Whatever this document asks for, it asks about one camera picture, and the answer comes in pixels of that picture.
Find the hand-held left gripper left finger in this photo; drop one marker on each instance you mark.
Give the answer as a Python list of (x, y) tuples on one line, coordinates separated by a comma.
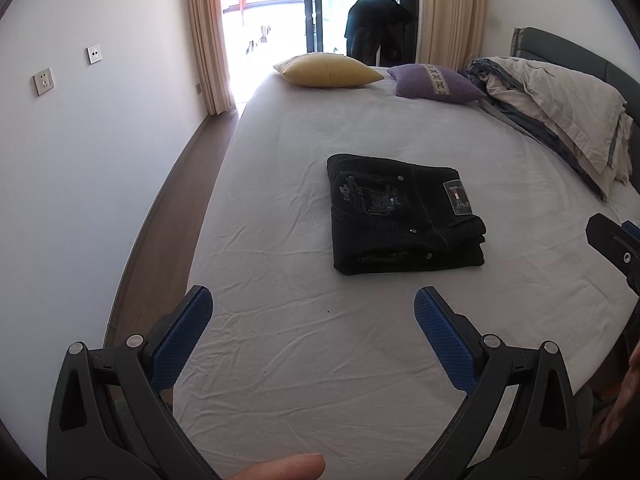
[(182, 340)]

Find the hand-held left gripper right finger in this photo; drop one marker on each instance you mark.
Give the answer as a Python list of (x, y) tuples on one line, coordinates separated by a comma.
[(445, 337)]

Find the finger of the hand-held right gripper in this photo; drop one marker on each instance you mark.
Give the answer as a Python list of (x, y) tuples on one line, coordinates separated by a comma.
[(607, 240)]

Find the black denim pants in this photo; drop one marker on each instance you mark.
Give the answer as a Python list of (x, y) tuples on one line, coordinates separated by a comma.
[(390, 220)]

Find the person's right forearm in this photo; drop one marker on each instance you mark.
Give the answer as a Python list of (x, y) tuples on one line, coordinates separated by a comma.
[(622, 400)]

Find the person's left hand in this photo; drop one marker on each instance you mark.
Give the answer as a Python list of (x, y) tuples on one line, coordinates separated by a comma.
[(285, 470)]

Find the bed with white sheet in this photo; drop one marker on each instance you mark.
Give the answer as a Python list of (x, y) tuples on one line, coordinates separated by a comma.
[(310, 360)]

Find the beige and grey duvet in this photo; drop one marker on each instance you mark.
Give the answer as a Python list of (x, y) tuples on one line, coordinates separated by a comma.
[(560, 100)]

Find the grey bed headboard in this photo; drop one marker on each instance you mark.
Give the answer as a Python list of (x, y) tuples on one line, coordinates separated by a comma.
[(565, 47)]

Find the purple pillow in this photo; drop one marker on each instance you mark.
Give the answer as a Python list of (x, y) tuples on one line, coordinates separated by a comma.
[(435, 85)]

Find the beige curtain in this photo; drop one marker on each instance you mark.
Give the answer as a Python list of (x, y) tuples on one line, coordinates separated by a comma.
[(450, 10), (207, 35)]

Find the yellow pillow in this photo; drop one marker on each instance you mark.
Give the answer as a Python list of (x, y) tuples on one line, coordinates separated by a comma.
[(325, 70)]

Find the wall socket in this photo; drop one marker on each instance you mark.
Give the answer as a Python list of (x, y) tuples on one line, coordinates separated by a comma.
[(43, 81), (94, 54)]

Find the black balcony door frame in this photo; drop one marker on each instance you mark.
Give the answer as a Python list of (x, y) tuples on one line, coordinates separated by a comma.
[(312, 10)]

